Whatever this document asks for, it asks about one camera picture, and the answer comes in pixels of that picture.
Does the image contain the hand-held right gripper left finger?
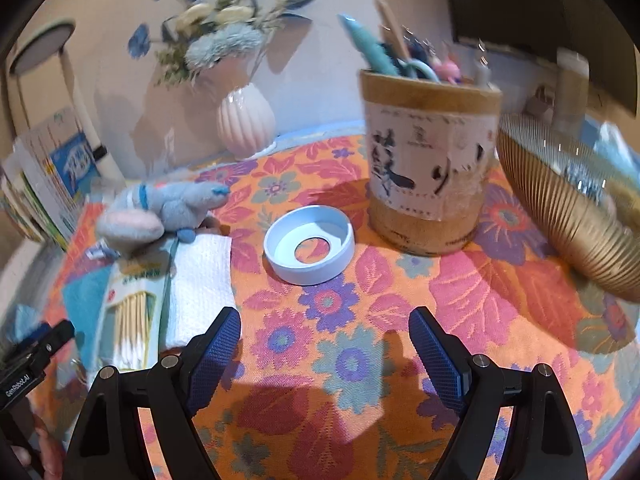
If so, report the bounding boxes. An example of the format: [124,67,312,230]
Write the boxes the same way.
[62,306,242,480]

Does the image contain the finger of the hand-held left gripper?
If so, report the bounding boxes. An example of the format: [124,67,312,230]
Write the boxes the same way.
[0,321,76,367]

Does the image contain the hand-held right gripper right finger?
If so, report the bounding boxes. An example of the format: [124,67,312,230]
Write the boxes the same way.
[409,306,588,480]

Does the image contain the teal fabric drawstring pouch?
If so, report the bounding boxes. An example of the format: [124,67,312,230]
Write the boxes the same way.
[60,267,113,371]

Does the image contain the ribbed metallic bowl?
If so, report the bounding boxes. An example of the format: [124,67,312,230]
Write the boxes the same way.
[497,112,640,303]

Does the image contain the person's left hand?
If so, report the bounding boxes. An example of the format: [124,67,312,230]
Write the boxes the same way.
[10,410,68,480]

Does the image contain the white paper towel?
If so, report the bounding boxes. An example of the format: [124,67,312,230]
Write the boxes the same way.
[167,232,238,348]

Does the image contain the cotton swab packet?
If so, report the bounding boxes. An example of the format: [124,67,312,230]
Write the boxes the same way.
[95,260,176,371]

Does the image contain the floral orange tablecloth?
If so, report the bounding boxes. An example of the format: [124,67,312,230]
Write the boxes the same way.
[30,130,640,480]

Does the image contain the row of books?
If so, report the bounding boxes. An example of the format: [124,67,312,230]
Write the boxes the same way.
[0,155,71,251]

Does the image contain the grey plush toy blue stripes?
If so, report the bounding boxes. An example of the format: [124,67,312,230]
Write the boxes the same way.
[95,180,232,261]

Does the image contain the round printed pen holder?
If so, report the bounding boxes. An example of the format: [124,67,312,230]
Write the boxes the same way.
[359,67,503,256]

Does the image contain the white desk lamp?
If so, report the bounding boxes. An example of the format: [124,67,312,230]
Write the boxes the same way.
[11,21,126,183]

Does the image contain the white ribbed vase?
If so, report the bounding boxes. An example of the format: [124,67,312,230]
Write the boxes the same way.
[216,84,277,161]

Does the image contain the pink pen topper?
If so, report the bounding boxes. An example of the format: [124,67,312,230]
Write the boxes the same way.
[432,57,461,83]

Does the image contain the grey tumbler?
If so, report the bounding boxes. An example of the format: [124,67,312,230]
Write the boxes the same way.
[552,47,591,126]

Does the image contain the blue and white artificial flowers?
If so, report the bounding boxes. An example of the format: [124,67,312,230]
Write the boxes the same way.
[127,0,321,86]

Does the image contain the teal pen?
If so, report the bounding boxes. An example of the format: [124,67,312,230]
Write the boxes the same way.
[337,12,396,76]

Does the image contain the wooden stick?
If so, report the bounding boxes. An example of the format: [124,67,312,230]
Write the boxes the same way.
[375,0,412,61]

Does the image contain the black television screen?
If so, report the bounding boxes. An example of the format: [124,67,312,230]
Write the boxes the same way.
[442,0,640,56]

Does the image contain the white ring lid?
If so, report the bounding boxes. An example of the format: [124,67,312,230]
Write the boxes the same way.
[263,205,356,286]

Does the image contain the light blue handled scissors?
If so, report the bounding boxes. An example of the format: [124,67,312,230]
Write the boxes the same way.
[400,57,441,81]

